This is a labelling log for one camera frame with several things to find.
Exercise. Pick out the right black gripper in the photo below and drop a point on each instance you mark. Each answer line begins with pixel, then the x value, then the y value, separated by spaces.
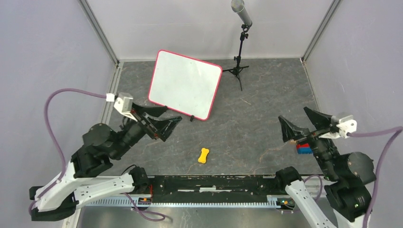
pixel 321 121

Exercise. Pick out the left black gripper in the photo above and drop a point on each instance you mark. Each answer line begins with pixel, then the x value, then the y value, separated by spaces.
pixel 164 127

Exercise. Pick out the pink framed whiteboard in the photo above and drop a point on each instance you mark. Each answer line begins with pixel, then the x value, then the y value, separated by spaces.
pixel 184 84

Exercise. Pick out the yellow bone-shaped eraser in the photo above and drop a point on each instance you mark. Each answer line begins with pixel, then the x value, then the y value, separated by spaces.
pixel 203 156

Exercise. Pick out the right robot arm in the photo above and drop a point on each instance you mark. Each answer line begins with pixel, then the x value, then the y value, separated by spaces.
pixel 348 173

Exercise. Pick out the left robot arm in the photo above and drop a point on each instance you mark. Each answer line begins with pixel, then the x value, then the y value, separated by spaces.
pixel 71 189

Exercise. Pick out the red toy brick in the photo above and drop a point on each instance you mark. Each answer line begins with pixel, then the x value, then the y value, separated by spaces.
pixel 306 145

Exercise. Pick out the blue toy brick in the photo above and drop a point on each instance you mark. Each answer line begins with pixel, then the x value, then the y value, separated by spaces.
pixel 304 150

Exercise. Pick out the black microphone tripod stand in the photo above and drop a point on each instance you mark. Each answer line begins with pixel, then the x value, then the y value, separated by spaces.
pixel 238 69

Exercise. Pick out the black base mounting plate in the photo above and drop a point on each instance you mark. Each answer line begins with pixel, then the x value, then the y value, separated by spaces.
pixel 214 189

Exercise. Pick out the grey microphone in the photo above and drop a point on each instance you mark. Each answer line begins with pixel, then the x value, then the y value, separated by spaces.
pixel 238 6

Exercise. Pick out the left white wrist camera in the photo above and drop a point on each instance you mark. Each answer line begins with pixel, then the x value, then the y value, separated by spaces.
pixel 122 103

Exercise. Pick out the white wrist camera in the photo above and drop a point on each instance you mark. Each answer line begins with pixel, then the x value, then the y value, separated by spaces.
pixel 122 103
pixel 341 126

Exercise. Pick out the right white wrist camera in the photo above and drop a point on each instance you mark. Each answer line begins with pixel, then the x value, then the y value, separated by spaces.
pixel 341 126

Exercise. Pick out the slotted cable duct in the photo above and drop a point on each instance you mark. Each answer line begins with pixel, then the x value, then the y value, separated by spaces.
pixel 123 201

